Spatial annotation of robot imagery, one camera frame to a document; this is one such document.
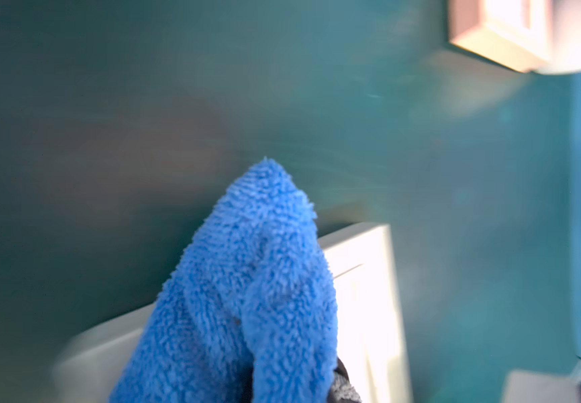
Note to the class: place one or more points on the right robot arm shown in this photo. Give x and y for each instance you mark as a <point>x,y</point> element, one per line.
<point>525,386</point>

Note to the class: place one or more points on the white pot with flowers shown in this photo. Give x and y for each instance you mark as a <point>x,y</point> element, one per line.
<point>565,52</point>

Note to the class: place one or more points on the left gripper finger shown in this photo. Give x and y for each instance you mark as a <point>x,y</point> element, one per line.
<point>342,391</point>

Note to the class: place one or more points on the blue and grey cloth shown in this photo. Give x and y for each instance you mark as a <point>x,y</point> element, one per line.
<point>250,312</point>

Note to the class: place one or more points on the far pink picture frame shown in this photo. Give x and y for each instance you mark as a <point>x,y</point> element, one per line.
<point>515,34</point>

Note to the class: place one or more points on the green picture frame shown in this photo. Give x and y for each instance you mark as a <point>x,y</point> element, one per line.
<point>370,342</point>

